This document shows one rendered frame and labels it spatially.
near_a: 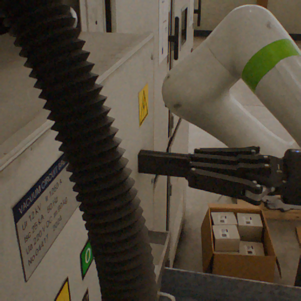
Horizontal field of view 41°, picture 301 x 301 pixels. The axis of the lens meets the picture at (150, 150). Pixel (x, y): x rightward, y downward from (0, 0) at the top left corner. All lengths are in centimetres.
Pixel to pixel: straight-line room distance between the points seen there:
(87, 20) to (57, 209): 45
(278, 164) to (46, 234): 36
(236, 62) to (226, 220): 160
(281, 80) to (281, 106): 5
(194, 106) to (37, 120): 60
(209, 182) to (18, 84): 27
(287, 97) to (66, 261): 51
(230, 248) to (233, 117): 139
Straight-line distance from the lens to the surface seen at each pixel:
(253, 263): 211
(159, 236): 72
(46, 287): 33
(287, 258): 242
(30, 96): 36
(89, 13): 72
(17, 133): 28
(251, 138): 98
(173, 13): 149
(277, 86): 76
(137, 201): 20
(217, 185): 53
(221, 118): 91
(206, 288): 89
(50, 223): 32
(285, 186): 54
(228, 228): 227
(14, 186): 26
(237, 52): 81
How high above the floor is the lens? 150
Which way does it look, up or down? 26 degrees down
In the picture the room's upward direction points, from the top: straight up
